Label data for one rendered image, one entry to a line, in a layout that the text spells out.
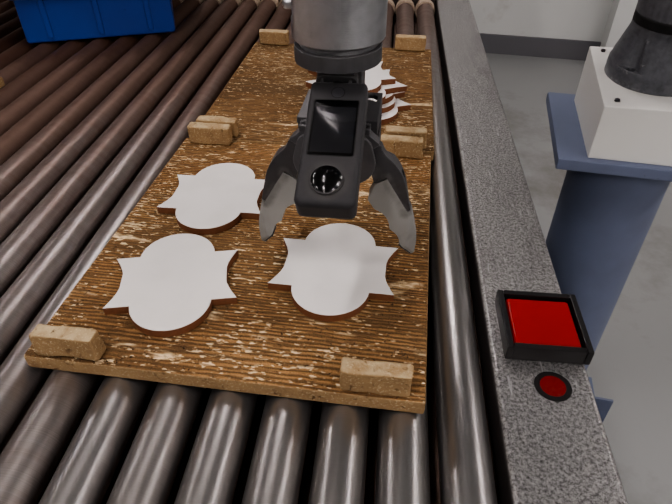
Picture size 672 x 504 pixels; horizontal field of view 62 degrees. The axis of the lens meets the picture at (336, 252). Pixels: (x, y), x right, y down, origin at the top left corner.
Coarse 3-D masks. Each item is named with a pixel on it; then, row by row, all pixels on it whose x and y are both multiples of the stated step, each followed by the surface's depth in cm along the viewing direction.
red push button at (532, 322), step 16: (512, 304) 54; (528, 304) 54; (544, 304) 54; (560, 304) 54; (512, 320) 53; (528, 320) 53; (544, 320) 53; (560, 320) 53; (512, 336) 52; (528, 336) 51; (544, 336) 51; (560, 336) 51; (576, 336) 51
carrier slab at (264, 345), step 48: (192, 144) 78; (240, 144) 78; (144, 240) 61; (240, 240) 61; (384, 240) 61; (96, 288) 55; (240, 288) 55; (144, 336) 50; (192, 336) 50; (240, 336) 50; (288, 336) 50; (336, 336) 50; (384, 336) 50; (192, 384) 48; (240, 384) 47; (288, 384) 46; (336, 384) 46
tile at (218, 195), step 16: (192, 176) 70; (208, 176) 70; (224, 176) 70; (240, 176) 70; (176, 192) 67; (192, 192) 67; (208, 192) 67; (224, 192) 67; (240, 192) 67; (256, 192) 67; (160, 208) 65; (176, 208) 64; (192, 208) 64; (208, 208) 64; (224, 208) 64; (240, 208) 64; (256, 208) 64; (192, 224) 62; (208, 224) 62; (224, 224) 62
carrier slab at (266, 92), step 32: (256, 64) 102; (288, 64) 102; (384, 64) 102; (416, 64) 102; (224, 96) 91; (256, 96) 91; (288, 96) 91; (416, 96) 91; (256, 128) 82; (288, 128) 82; (384, 128) 82
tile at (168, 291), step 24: (168, 240) 60; (192, 240) 60; (120, 264) 57; (144, 264) 56; (168, 264) 56; (192, 264) 56; (216, 264) 56; (120, 288) 54; (144, 288) 54; (168, 288) 54; (192, 288) 54; (216, 288) 54; (120, 312) 52; (144, 312) 51; (168, 312) 51; (192, 312) 51; (168, 336) 50
